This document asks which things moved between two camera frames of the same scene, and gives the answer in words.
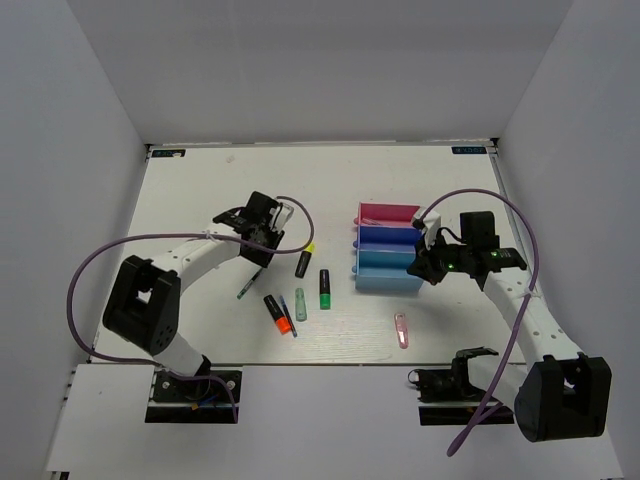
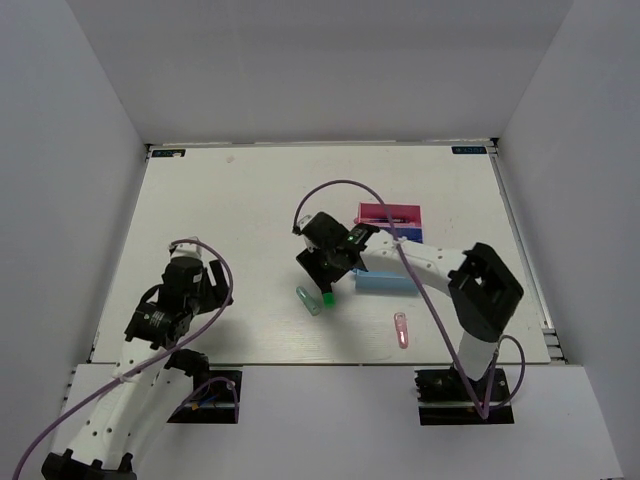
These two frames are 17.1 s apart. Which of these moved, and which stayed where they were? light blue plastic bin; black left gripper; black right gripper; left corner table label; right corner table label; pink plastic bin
Moved: black right gripper; black left gripper
Stayed: right corner table label; pink plastic bin; left corner table label; light blue plastic bin
